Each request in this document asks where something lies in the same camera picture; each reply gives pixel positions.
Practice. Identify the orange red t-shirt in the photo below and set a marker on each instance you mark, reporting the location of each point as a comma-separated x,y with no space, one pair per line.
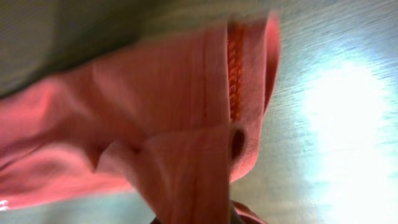
177,119

